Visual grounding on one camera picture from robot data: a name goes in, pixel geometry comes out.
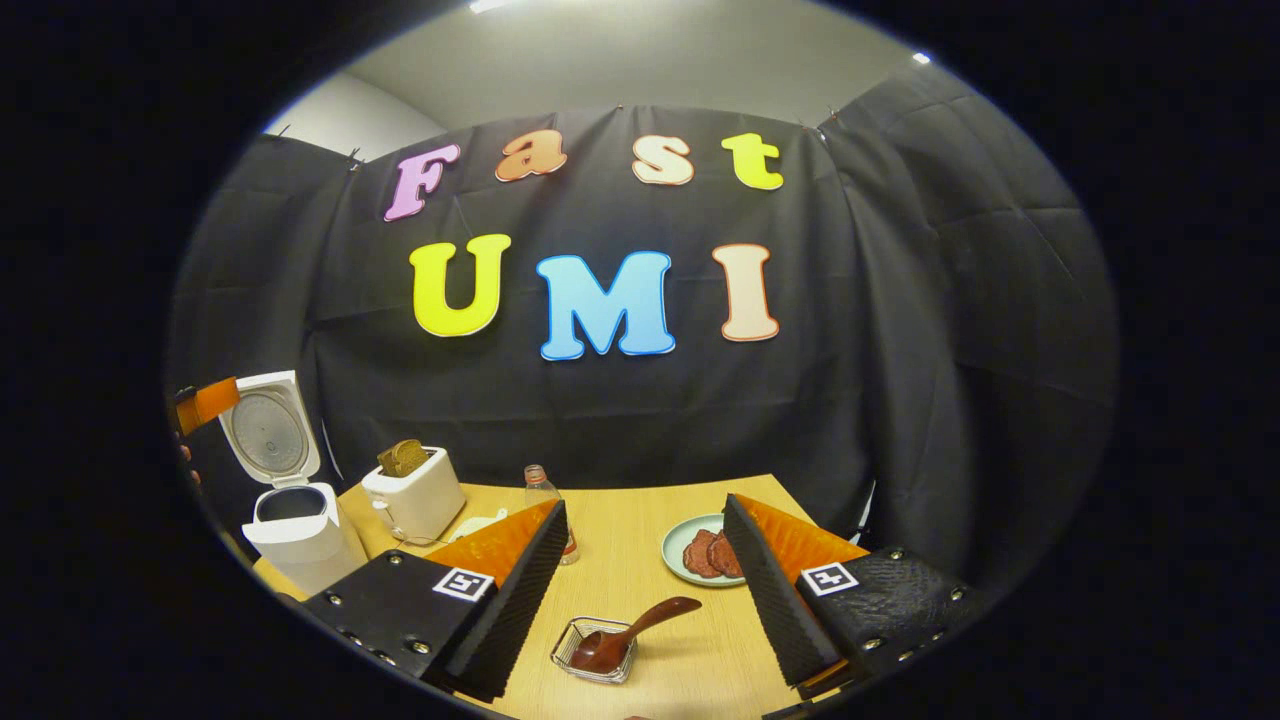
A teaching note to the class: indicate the white toaster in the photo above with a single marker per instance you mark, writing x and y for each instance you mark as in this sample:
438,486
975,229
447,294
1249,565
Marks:
420,500

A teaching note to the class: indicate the brown bread slice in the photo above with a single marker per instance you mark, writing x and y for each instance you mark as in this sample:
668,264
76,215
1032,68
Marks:
403,458

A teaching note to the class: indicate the black backdrop cloth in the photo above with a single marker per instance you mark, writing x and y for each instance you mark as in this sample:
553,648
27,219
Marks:
900,350

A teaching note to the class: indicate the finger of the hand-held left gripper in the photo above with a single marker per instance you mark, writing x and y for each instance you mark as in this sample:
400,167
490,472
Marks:
208,405

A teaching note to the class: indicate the white rice cooker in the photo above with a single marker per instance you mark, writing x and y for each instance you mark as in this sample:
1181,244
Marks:
300,545

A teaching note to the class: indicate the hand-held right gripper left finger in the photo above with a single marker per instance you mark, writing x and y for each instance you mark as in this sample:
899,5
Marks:
510,610

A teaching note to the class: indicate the white divided grain dish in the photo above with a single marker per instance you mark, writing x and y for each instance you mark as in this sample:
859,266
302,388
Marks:
478,524

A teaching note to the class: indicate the long ceiling light panel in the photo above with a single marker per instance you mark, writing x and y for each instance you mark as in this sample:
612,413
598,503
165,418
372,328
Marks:
490,4

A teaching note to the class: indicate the brown wooden spoon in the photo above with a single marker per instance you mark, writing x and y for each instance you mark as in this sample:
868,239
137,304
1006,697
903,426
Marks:
610,648

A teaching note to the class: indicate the small clear chopstick holder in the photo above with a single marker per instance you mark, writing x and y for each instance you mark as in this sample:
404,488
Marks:
570,660

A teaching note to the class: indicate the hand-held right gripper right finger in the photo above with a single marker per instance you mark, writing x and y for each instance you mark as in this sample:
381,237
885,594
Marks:
775,605

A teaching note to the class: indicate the brown meat slice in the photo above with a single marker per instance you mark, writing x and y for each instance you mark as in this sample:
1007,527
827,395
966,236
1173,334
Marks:
698,555
726,552

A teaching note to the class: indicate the pale green plate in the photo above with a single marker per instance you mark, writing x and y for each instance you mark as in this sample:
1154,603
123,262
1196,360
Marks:
678,548

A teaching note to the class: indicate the clear plastic bottle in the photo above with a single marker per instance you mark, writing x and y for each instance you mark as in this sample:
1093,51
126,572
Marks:
540,488

